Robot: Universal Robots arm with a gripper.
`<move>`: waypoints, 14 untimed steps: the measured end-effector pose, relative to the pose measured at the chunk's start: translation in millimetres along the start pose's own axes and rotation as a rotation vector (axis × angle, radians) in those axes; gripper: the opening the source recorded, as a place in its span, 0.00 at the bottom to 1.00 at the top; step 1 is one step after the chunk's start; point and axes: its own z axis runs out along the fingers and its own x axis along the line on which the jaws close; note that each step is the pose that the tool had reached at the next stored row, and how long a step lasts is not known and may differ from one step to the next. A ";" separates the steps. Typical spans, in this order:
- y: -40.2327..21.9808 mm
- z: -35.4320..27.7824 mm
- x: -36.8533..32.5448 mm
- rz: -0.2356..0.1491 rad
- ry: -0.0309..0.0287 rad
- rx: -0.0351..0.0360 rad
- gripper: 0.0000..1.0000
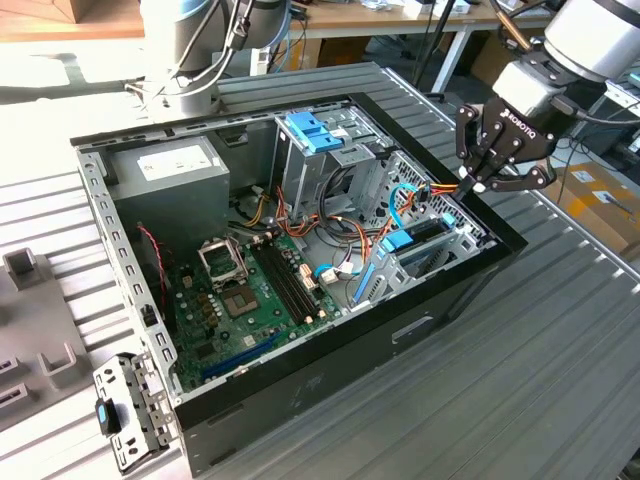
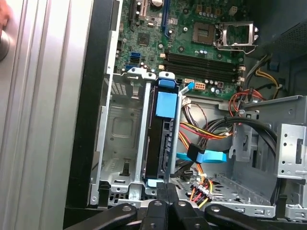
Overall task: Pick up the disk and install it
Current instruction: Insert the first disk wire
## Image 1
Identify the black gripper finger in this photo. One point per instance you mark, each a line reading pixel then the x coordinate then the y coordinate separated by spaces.
pixel 525 175
pixel 469 135

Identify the hard disk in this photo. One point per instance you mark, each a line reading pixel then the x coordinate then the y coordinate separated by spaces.
pixel 397 241

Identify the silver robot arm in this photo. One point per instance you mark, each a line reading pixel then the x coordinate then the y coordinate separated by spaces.
pixel 585 35

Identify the grey metal disk bay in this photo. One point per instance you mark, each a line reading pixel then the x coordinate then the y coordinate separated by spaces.
pixel 465 240

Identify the cardboard box with white labels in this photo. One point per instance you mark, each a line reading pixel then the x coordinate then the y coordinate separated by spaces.
pixel 590 220

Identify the long wooden desk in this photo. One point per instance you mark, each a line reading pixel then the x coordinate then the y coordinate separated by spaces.
pixel 400 15

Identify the blue plastic drive latch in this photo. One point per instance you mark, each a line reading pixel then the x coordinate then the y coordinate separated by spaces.
pixel 312 132

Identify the grey metal drive cage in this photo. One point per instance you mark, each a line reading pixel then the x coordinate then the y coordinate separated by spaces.
pixel 305 180

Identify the black RAM slot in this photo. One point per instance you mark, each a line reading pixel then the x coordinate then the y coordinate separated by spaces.
pixel 293 277
pixel 283 285

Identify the green motherboard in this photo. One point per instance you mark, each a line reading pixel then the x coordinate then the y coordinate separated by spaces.
pixel 265 300

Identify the black open PC case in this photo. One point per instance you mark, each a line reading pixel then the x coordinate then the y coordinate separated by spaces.
pixel 325 390

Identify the grey power supply unit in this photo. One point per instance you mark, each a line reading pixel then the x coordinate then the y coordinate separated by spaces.
pixel 170 200

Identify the blue expansion slot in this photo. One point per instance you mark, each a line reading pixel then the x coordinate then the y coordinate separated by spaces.
pixel 240 357

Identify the black latch with blue mark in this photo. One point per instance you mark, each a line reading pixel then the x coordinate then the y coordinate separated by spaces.
pixel 102 417

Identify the grey parts rack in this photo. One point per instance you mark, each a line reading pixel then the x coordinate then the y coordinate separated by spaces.
pixel 35 330

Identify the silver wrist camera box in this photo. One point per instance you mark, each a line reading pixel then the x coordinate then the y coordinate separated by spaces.
pixel 522 87

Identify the grey metal slot bracket plate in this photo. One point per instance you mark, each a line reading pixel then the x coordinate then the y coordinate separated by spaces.
pixel 150 400

